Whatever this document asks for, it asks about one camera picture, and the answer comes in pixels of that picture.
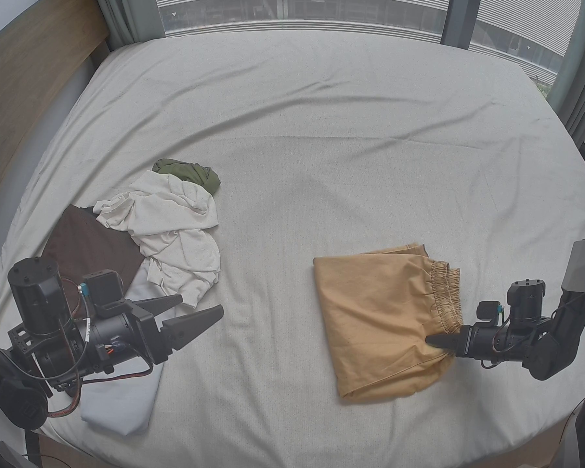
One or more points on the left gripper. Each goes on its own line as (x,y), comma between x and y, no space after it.
(122,334)

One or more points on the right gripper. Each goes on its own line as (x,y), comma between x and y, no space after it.
(480,341)

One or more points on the tan shorts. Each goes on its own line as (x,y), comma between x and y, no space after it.
(370,320)

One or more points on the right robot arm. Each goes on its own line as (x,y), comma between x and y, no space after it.
(555,354)

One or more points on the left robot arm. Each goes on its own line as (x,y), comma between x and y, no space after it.
(34,285)

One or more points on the bed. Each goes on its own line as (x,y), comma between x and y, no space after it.
(321,115)

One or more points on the cream garment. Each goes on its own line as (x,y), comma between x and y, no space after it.
(175,232)

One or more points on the pale blue garment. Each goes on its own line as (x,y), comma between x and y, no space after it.
(122,402)

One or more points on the brown garment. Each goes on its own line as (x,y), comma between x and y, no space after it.
(92,246)

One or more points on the green garment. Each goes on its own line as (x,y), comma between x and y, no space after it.
(195,173)

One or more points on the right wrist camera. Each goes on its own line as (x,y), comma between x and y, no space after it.
(487,310)

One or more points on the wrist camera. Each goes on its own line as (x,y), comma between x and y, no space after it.
(487,310)
(102,288)

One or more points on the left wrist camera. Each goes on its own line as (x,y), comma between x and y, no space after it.
(102,288)

